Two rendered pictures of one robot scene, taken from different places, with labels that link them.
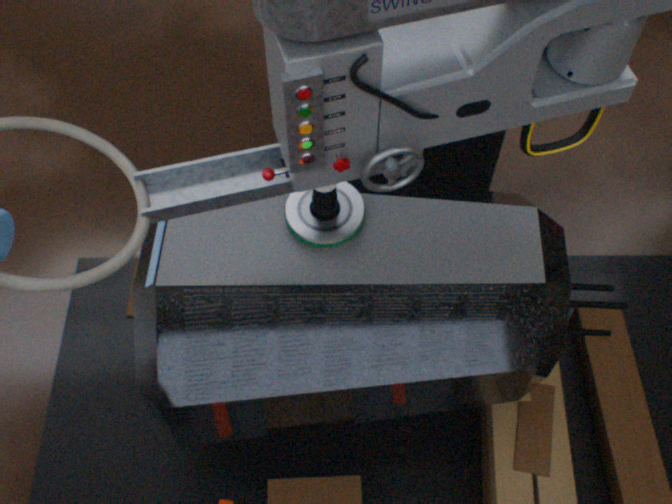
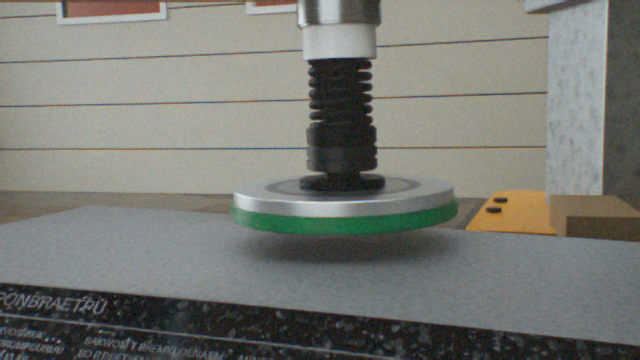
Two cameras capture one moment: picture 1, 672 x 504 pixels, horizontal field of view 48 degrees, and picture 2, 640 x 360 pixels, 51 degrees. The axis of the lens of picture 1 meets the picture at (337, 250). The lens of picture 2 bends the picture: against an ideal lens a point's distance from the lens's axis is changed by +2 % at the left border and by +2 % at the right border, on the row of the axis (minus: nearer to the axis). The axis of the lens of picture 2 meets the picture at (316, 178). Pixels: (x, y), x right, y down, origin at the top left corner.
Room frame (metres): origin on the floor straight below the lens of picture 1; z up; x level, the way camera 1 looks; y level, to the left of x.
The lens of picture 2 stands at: (0.57, -0.18, 1.00)
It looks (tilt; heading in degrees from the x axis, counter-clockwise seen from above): 7 degrees down; 22
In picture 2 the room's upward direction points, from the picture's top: 2 degrees counter-clockwise
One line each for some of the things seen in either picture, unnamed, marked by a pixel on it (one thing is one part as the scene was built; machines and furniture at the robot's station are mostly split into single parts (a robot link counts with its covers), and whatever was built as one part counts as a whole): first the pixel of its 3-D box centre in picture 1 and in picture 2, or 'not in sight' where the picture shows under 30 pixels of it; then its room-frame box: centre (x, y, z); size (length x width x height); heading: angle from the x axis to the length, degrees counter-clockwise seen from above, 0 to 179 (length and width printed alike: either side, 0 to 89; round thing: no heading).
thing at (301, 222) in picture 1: (324, 209); (342, 191); (1.18, 0.03, 0.91); 0.21 x 0.21 x 0.01
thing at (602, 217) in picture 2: not in sight; (592, 220); (1.65, -0.20, 0.81); 0.20 x 0.10 x 0.05; 8
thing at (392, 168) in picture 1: (387, 157); not in sight; (1.09, -0.12, 1.23); 0.15 x 0.10 x 0.15; 106
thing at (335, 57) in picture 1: (356, 86); not in sight; (1.20, -0.04, 1.36); 0.36 x 0.22 x 0.45; 106
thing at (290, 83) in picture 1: (303, 122); not in sight; (1.05, 0.07, 1.41); 0.08 x 0.03 x 0.28; 106
